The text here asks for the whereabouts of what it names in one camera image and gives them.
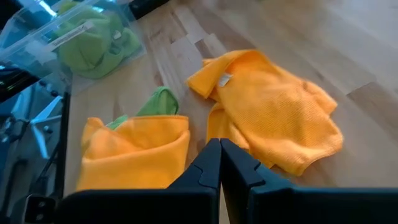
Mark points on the black table-level camera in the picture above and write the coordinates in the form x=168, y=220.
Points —
x=38, y=208

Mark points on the green microfiber towel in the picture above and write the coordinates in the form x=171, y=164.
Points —
x=87, y=53
x=160, y=104

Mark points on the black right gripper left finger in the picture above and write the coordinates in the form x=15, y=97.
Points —
x=140, y=207

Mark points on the clear plastic bin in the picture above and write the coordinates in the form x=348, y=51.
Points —
x=28, y=43

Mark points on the orange microfiber towel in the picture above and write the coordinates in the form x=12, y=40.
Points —
x=273, y=118
x=136, y=155

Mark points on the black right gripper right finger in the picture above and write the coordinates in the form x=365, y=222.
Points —
x=311, y=207

